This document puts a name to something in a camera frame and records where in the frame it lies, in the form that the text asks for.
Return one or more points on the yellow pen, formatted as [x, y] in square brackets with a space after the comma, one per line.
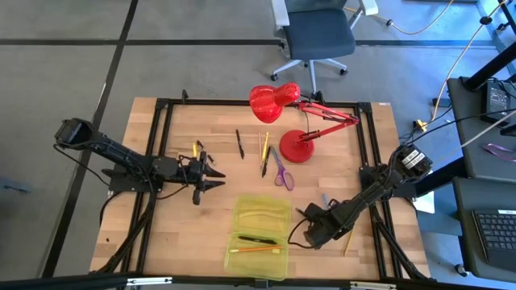
[194, 150]

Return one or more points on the black keyboard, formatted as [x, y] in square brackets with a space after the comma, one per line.
[498, 237]

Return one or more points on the yellow plug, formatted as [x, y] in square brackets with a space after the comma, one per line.
[421, 125]

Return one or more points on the black power adapter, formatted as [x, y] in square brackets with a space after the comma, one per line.
[496, 102]

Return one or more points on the dark grey side table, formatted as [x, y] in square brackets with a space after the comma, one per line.
[475, 145]

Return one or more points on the yellow translucent box lid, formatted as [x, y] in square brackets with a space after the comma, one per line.
[262, 215]

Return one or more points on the yellow translucent plastic box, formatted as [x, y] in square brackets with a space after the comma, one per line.
[258, 266]

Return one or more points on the red desk lamp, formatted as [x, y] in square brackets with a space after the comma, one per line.
[297, 147]

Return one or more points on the dark grey desk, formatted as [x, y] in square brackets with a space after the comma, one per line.
[463, 241]

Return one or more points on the white paper sheet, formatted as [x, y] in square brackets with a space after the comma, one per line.
[425, 203]

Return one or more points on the blue grey marker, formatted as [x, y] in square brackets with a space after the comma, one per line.
[325, 200]

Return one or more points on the black aluminium table frame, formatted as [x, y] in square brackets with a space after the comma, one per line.
[209, 102]

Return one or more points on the purple ribbon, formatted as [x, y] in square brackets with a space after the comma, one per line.
[498, 148]

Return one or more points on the grey office chair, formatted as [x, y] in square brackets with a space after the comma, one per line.
[318, 32]

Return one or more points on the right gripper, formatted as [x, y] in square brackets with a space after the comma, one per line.
[320, 227]

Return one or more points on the black diagonal beam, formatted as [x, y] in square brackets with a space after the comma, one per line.
[492, 66]

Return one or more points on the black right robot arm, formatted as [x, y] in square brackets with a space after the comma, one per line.
[375, 189]

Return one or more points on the orange pencil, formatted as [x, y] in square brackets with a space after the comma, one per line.
[254, 249]

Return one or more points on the black crossbar with silver brackets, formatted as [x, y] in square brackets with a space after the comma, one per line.
[60, 282]

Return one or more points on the black pen with silver clip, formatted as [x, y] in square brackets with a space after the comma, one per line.
[211, 160]

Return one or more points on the natural wood pencil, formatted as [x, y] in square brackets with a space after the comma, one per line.
[348, 243]

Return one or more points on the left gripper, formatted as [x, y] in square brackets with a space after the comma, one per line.
[192, 171]

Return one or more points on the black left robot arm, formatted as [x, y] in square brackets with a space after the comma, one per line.
[117, 151]

